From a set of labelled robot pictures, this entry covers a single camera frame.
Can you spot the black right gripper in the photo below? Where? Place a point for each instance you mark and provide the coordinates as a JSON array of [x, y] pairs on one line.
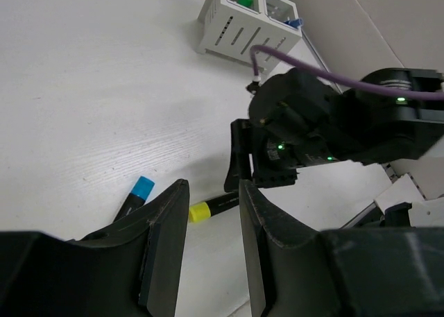
[[298, 122]]

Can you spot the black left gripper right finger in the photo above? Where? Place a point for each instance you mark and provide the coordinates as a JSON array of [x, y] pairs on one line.
[[294, 270]]

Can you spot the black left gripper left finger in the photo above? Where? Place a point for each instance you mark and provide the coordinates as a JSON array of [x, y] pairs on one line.
[[128, 268]]

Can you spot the yellow cap black highlighter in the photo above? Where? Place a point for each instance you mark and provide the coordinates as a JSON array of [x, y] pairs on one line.
[[211, 207]]

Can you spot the clear blue cap marker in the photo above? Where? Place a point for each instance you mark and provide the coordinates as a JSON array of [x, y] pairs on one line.
[[295, 23]]

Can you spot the green cap black highlighter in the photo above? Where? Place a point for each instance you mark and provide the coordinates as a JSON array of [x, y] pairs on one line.
[[245, 3]]

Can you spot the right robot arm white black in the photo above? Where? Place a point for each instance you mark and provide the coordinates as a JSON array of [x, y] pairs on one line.
[[393, 128]]

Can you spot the blue cap black highlighter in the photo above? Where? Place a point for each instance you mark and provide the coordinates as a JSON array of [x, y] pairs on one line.
[[136, 198]]

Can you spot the white slotted pen holder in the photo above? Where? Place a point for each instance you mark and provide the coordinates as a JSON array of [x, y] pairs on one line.
[[230, 30]]

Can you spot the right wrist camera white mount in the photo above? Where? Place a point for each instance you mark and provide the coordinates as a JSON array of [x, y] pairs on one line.
[[255, 85]]

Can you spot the aluminium rail right side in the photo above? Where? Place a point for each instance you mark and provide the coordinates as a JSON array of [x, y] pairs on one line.
[[317, 61]]

